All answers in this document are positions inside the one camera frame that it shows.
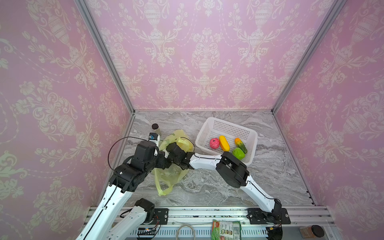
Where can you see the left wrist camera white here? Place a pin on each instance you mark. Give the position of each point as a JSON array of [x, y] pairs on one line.
[[155, 138]]

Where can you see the yellow banana toy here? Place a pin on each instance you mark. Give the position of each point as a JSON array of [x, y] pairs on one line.
[[224, 144]]

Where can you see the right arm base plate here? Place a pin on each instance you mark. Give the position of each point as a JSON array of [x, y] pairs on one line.
[[258, 217]]

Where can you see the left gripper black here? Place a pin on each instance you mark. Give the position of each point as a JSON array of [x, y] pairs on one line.
[[162, 163]]

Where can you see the yellow green corn toy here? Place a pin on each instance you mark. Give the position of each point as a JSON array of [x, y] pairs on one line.
[[239, 143]]

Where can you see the yellow-green plastic bag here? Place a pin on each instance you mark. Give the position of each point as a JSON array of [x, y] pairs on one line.
[[166, 179]]

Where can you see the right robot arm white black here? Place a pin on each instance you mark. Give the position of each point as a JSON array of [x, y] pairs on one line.
[[234, 173]]

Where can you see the pink dragon fruit toy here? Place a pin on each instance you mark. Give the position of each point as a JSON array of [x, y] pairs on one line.
[[214, 143]]

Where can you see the white plastic basket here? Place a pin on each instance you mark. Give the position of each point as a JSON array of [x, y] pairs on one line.
[[214, 128]]

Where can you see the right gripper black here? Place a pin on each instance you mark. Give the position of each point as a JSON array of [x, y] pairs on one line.
[[176, 153]]

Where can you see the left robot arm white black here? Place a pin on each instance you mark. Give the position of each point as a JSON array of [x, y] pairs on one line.
[[122, 184]]

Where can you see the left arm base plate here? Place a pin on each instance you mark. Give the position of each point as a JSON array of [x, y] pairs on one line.
[[160, 217]]

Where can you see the small circuit board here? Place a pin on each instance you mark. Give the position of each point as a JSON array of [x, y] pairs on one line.
[[146, 231]]

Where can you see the small bottle black cap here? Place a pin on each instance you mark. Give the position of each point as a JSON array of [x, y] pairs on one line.
[[156, 129]]

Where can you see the green snack packet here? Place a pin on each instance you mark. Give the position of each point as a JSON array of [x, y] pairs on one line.
[[223, 230]]

